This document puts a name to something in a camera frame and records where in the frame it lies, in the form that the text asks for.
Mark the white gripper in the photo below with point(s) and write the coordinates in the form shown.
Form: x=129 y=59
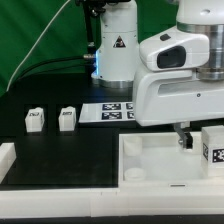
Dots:
x=167 y=88

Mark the white square tabletop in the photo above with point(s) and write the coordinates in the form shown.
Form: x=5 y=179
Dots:
x=148 y=160

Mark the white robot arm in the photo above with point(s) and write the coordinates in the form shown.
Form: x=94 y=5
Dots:
x=117 y=59

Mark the green backdrop curtain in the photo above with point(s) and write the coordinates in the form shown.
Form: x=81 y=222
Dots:
x=36 y=30

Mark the white marker base plate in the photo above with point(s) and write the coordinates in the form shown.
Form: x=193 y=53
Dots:
x=106 y=112

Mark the white front obstacle wall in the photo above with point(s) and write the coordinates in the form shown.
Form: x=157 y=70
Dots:
x=111 y=202

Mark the white obstacle wall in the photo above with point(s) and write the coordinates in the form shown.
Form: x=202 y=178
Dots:
x=7 y=158
x=111 y=202

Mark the white left obstacle wall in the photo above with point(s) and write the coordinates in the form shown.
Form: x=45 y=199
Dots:
x=7 y=158

